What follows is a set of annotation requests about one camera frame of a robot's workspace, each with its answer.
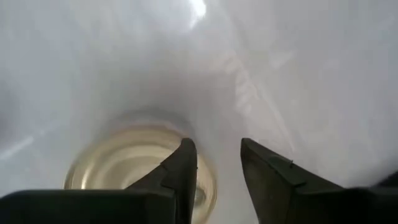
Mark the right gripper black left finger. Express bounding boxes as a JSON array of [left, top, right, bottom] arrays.
[[0, 138, 198, 224]]

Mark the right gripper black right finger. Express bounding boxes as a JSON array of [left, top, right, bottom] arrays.
[[241, 138, 398, 224]]

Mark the blue Wild Planet tuna can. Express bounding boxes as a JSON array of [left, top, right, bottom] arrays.
[[63, 124, 218, 224]]

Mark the white glossy table sheet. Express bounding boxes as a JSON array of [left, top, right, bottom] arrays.
[[0, 0, 398, 224]]

